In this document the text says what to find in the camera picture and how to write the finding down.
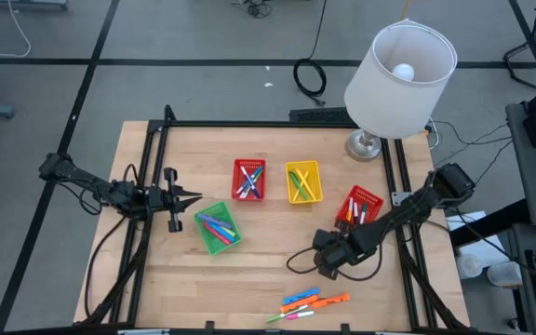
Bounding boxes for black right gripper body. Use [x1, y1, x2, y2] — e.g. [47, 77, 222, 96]
[313, 227, 360, 280]

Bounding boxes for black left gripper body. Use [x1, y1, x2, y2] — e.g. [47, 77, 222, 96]
[146, 167, 183, 234]

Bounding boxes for purple highlighter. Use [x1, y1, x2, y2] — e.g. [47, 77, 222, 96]
[196, 213, 233, 230]

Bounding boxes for pink highlighter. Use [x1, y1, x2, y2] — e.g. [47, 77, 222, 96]
[202, 223, 233, 247]

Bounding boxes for blue highlighter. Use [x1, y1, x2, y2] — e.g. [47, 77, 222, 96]
[207, 221, 237, 243]
[282, 287, 321, 306]

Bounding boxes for blue markers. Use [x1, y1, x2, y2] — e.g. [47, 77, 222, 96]
[236, 166, 264, 195]

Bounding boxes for yellow pen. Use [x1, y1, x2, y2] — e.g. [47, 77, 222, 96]
[295, 167, 318, 201]
[291, 170, 311, 202]

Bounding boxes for green capped thin marker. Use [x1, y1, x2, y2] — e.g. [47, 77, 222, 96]
[265, 304, 310, 324]

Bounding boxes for green plastic basket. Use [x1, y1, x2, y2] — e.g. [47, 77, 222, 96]
[194, 200, 244, 257]

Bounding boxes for red plastic basket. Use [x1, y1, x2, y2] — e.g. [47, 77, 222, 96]
[231, 158, 268, 202]
[335, 184, 385, 234]

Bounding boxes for yellow plastic basket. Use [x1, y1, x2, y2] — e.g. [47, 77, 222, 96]
[285, 160, 324, 205]

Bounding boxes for white cup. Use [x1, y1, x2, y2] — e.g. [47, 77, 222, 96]
[455, 253, 483, 280]
[486, 261, 523, 288]

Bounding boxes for white paper sheet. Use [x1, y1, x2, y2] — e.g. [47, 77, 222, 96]
[445, 209, 511, 269]

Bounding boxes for white shade table lamp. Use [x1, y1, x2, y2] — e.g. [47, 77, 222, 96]
[342, 18, 459, 163]

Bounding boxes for grey cart base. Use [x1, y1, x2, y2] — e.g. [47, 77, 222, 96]
[0, 0, 70, 11]

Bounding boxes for black aluminium table frame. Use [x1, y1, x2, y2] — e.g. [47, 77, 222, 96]
[73, 104, 472, 335]

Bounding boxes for coiled black floor cable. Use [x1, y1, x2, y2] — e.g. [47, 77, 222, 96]
[292, 0, 328, 107]

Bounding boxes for black cable bundle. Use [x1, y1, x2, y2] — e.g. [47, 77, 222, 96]
[230, 0, 274, 20]

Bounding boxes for white floor cable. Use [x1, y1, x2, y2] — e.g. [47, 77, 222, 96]
[0, 0, 32, 60]

